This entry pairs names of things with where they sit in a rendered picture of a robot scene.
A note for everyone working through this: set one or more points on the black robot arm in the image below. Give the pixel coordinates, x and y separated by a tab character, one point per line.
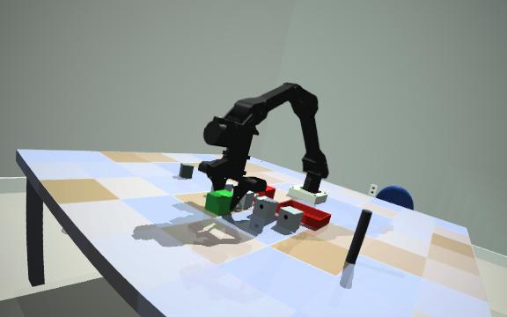
237	127

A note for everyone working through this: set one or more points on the black cylinder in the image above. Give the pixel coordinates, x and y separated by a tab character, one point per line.
361	230

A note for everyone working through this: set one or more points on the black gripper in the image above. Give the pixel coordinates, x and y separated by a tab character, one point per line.
245	184

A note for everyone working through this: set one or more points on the red block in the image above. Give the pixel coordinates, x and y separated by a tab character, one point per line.
270	193

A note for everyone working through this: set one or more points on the red tray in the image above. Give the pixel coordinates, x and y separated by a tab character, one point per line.
311	216

